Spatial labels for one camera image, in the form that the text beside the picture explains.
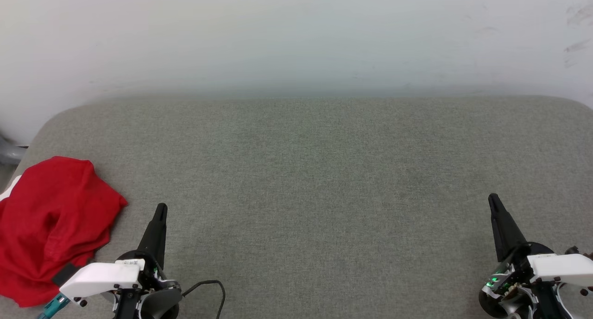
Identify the grey fabric sofa seat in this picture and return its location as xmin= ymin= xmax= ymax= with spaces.
xmin=0 ymin=95 xmax=593 ymax=319

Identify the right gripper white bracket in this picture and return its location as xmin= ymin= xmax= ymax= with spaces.
xmin=481 ymin=194 xmax=593 ymax=319

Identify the left teal cable connector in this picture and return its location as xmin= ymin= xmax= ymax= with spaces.
xmin=37 ymin=293 xmax=71 ymax=319

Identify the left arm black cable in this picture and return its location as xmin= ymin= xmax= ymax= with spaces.
xmin=181 ymin=280 xmax=227 ymax=319

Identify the red basketball jersey white trim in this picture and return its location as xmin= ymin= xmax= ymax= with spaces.
xmin=0 ymin=156 xmax=128 ymax=307

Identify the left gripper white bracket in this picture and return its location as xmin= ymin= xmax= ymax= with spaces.
xmin=59 ymin=203 xmax=170 ymax=319

